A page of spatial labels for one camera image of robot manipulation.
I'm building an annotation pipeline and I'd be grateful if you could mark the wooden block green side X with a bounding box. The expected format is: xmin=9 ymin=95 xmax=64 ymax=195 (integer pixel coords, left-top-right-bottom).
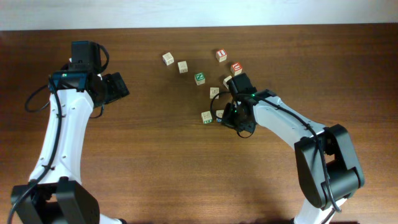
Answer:
xmin=201 ymin=111 xmax=213 ymax=124

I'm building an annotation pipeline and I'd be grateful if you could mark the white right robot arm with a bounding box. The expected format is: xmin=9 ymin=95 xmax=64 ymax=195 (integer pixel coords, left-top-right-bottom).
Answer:
xmin=220 ymin=73 xmax=365 ymax=223

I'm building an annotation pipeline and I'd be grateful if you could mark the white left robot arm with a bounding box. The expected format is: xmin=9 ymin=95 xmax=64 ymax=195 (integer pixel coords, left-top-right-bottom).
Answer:
xmin=7 ymin=40 xmax=129 ymax=223

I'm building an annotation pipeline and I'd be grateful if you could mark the wooden block number 5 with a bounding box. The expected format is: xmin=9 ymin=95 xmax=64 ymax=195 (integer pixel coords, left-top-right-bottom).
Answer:
xmin=210 ymin=87 xmax=220 ymax=99

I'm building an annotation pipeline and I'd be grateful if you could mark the wooden block E side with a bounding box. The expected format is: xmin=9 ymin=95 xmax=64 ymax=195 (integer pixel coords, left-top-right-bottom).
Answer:
xmin=223 ymin=75 xmax=232 ymax=89

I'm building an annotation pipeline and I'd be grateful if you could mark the wooden block red U top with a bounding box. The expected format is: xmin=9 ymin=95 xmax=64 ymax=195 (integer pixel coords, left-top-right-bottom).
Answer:
xmin=231 ymin=62 xmax=243 ymax=76

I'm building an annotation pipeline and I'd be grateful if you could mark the wooden block green N top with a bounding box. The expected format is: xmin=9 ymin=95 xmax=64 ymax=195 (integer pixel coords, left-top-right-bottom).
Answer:
xmin=194 ymin=72 xmax=206 ymax=85

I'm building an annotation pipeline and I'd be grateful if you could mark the wooden block red I top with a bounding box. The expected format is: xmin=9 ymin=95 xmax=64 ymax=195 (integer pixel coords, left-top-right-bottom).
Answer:
xmin=216 ymin=49 xmax=228 ymax=62

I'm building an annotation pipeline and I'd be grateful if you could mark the wooden block green R side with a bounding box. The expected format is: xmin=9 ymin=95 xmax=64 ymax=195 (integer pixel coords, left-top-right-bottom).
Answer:
xmin=177 ymin=61 xmax=188 ymax=73

